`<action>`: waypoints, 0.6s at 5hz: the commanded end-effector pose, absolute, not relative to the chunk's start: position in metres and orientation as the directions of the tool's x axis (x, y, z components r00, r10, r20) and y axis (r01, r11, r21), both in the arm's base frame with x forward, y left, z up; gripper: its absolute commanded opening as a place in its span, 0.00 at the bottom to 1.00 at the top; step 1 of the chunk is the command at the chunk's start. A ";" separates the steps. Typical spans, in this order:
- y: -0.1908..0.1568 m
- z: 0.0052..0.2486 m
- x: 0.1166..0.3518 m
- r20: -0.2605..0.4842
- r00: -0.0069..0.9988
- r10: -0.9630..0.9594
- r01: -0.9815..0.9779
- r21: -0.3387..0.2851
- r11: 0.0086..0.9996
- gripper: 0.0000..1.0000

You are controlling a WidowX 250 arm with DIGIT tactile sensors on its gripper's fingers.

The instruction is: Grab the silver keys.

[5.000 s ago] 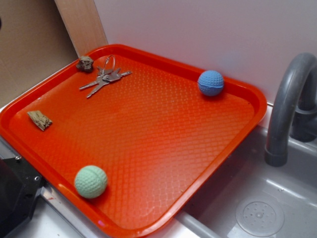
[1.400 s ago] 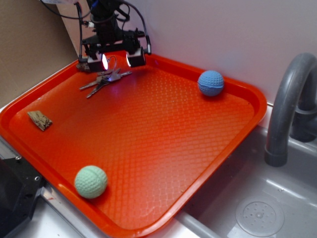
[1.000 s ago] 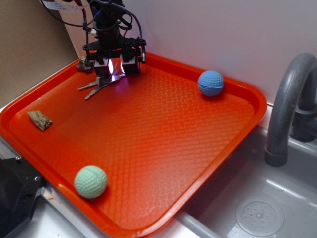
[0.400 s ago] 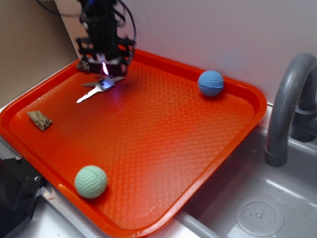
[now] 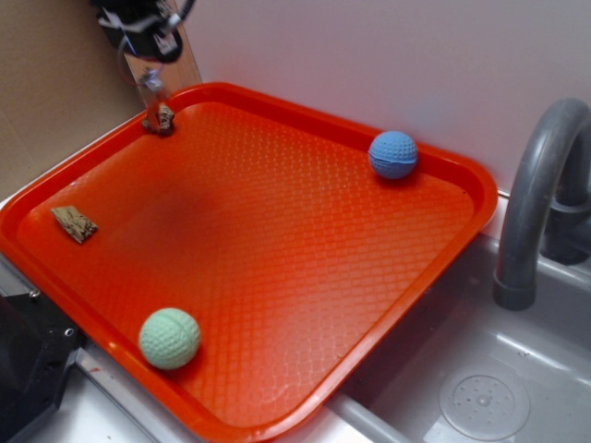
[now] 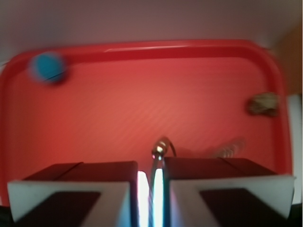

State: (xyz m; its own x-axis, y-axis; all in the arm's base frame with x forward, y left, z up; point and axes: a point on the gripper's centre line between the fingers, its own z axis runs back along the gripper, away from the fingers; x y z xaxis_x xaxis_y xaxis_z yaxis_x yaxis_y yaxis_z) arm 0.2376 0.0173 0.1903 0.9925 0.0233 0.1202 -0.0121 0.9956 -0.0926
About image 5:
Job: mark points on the blue dimpled ball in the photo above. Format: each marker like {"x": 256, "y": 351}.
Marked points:
{"x": 393, "y": 155}

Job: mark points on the orange plastic tray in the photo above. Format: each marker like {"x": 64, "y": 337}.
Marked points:
{"x": 264, "y": 221}

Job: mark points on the grey plastic sink basin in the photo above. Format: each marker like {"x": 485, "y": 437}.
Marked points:
{"x": 393, "y": 396}

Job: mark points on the silver keys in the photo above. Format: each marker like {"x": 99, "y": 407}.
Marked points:
{"x": 149, "y": 85}

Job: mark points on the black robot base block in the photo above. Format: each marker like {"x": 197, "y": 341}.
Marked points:
{"x": 39, "y": 343}

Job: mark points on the green dimpled ball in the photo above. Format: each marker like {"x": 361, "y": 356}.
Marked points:
{"x": 169, "y": 338}

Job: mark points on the round sink drain cover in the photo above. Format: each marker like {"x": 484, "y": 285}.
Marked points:
{"x": 484, "y": 404}

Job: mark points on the grey curved faucet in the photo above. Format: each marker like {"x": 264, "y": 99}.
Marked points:
{"x": 548, "y": 213}

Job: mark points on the brown rock chunk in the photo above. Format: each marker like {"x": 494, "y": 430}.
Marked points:
{"x": 159, "y": 120}

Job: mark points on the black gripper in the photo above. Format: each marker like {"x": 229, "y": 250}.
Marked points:
{"x": 147, "y": 30}

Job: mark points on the flat wood bark piece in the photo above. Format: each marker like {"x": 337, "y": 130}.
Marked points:
{"x": 78, "y": 226}

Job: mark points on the light wooden board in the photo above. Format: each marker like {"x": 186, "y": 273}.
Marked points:
{"x": 175, "y": 76}

